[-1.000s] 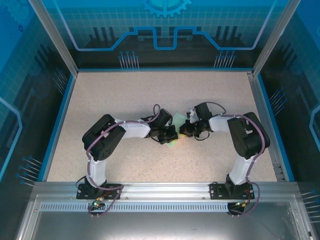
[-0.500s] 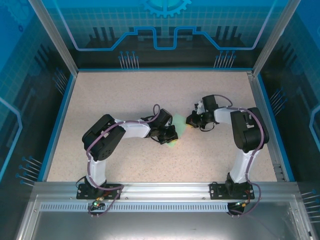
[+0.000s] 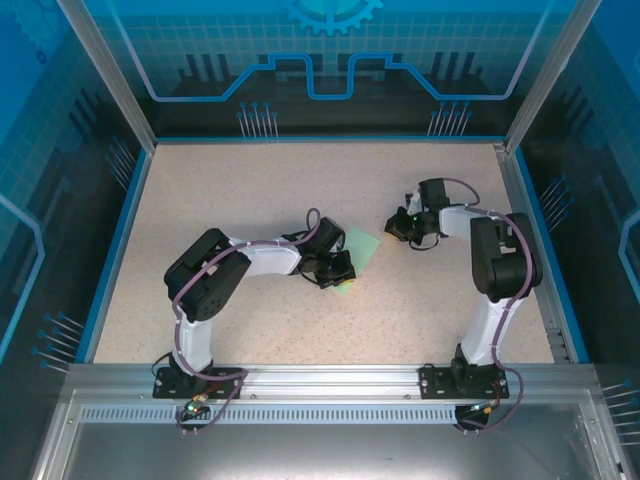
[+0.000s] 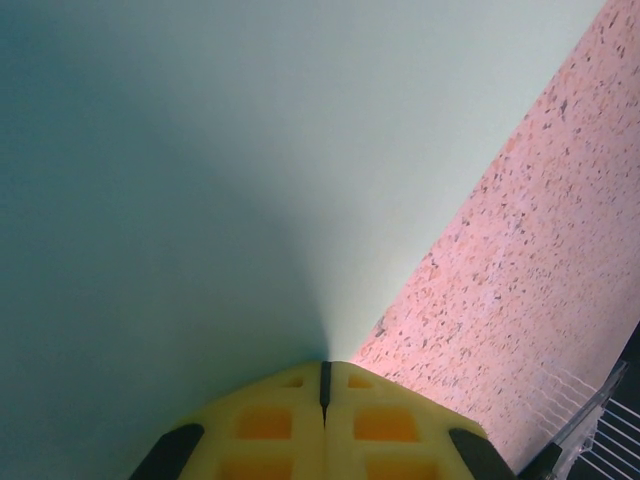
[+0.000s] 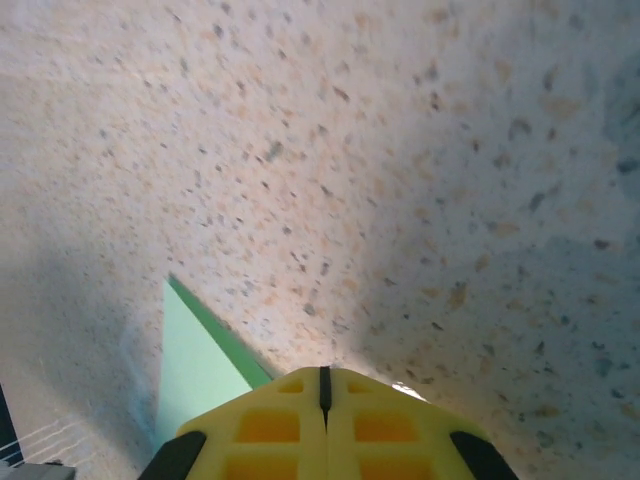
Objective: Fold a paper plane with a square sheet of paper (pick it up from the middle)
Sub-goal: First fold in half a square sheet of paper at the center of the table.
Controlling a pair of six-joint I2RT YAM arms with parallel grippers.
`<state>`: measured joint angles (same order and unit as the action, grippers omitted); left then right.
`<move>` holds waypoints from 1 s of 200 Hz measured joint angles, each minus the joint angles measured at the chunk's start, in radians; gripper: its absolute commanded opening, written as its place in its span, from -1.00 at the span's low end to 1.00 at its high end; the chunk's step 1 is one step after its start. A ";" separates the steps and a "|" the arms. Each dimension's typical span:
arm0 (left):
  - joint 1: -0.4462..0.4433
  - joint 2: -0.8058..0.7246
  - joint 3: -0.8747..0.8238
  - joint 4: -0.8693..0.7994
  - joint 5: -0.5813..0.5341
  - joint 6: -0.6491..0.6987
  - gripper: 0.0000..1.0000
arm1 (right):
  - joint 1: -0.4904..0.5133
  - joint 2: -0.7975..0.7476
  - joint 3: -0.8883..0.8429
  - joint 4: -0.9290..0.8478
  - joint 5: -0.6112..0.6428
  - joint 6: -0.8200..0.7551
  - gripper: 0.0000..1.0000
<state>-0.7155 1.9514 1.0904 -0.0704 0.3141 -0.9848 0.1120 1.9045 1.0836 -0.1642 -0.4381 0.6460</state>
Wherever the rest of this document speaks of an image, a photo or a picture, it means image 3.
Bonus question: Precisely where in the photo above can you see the light green paper sheet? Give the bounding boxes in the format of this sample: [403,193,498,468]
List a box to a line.
[329,226,383,297]

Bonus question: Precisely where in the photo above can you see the grey sheet metal cover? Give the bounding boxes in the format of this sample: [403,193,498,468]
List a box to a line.
[29,389,640,480]

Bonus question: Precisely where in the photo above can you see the aluminium base beam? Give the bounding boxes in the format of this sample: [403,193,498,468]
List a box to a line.
[67,362,599,401]

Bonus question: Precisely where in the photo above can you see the aluminium side rail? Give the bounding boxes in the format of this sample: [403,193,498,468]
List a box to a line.
[492,142,574,364]

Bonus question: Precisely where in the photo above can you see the slotted metal cable duct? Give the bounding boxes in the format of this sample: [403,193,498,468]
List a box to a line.
[78,405,589,427]

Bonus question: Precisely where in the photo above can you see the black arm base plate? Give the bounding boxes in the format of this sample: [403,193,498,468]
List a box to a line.
[418,364,511,401]
[152,366,247,400]

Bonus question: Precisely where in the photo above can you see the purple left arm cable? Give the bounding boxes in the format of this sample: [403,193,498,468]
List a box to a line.
[172,207,249,436]

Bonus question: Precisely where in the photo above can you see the aluminium frame post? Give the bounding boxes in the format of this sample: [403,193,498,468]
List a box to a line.
[55,0,160,154]
[503,0,604,154]

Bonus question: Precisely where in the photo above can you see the blue printed enclosure panel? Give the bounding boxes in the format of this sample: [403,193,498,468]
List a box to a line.
[82,0,574,139]
[0,0,151,480]
[514,0,640,451]

